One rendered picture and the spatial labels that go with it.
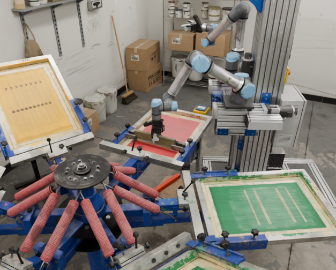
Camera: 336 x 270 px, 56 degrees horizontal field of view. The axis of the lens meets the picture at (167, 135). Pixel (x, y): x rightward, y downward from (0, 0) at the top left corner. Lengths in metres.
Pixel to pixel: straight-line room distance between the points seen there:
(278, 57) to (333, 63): 3.17
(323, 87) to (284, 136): 3.05
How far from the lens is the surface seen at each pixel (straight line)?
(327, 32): 5.67
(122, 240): 1.71
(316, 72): 5.84
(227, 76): 2.29
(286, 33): 2.63
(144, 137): 2.51
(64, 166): 1.80
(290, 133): 2.96
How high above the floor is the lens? 2.35
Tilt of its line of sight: 32 degrees down
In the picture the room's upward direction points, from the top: straight up
